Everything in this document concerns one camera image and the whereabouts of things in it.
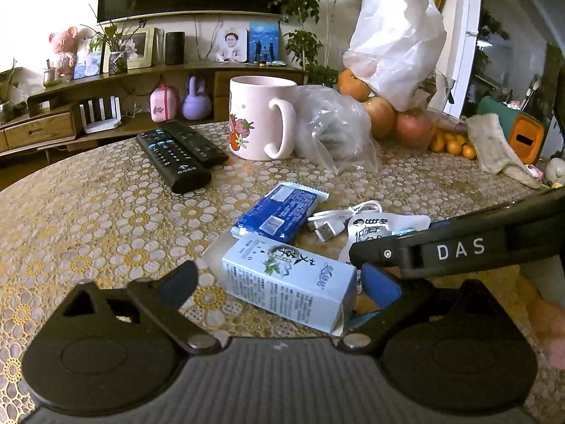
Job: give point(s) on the purple toy kettlebell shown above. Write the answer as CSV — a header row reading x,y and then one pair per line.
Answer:
x,y
197,101

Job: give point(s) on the pale blue milk carton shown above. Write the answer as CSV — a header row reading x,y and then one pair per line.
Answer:
x,y
287,285

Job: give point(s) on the blue silhouette picture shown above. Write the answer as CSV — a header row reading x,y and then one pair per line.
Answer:
x,y
264,42

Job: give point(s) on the light wooden photo frame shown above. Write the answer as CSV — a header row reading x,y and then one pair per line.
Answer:
x,y
141,48

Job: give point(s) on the large orange fruit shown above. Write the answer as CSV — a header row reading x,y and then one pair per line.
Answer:
x,y
353,85

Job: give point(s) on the small white round figurine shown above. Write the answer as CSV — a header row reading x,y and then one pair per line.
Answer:
x,y
556,172

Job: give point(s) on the child portrait photo frame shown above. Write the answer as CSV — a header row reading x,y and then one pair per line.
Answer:
x,y
231,44

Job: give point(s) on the desktop with floral lace cover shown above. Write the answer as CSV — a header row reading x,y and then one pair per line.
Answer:
x,y
88,229

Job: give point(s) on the red yellow apple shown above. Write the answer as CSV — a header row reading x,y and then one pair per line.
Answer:
x,y
380,117

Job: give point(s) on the small potted grass plant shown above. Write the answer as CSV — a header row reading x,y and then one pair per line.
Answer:
x,y
117,48

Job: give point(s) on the blue snack packet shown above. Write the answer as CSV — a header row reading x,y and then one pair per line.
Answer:
x,y
278,212

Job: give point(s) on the beige cloth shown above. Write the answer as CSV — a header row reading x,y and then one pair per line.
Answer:
x,y
494,150

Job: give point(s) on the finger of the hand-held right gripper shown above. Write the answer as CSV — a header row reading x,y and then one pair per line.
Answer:
x,y
375,251

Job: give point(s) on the black speaker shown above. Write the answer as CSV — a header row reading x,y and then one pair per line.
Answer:
x,y
174,47

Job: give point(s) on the white standing air conditioner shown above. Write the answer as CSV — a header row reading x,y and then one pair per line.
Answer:
x,y
459,44

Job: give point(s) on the pink plush bear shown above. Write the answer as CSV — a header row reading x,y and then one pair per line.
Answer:
x,y
62,51

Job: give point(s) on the small blue photo frame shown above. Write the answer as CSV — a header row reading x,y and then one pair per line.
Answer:
x,y
88,59

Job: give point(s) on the wooden television cabinet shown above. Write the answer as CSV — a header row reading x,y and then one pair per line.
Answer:
x,y
44,119

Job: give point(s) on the white printed pouch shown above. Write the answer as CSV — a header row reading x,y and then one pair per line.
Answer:
x,y
379,229

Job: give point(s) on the white plastic bag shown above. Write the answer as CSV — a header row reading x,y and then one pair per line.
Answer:
x,y
393,39

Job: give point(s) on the pile of small oranges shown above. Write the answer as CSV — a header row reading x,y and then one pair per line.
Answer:
x,y
452,145

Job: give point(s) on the black remote control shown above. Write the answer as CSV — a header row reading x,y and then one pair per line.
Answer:
x,y
176,163
198,143

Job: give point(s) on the tall leafy potted plant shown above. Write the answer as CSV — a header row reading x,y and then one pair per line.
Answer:
x,y
309,17

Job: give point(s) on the pink toy kettlebell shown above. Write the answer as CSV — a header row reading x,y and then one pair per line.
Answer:
x,y
163,104

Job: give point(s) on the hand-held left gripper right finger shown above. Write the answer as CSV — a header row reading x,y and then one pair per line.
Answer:
x,y
382,287

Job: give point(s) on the white router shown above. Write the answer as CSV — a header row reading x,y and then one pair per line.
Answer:
x,y
101,117

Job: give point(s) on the clear plastic bag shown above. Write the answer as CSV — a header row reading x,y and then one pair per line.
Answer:
x,y
335,128

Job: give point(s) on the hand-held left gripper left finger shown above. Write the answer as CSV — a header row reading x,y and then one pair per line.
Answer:
x,y
176,285

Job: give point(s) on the pink strawberry mug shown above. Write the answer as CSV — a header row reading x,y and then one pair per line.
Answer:
x,y
256,119

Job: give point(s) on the green orange tissue box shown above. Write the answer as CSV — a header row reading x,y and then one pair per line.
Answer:
x,y
521,134

